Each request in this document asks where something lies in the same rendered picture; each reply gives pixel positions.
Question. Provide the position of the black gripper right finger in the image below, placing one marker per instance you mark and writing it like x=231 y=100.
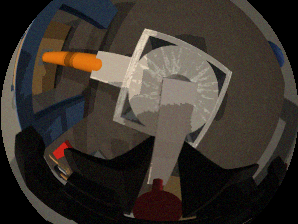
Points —
x=202 y=180

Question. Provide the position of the red flat bar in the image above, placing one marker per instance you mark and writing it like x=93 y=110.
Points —
x=60 y=151

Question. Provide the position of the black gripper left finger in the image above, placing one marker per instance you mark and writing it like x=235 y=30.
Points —
x=125 y=173

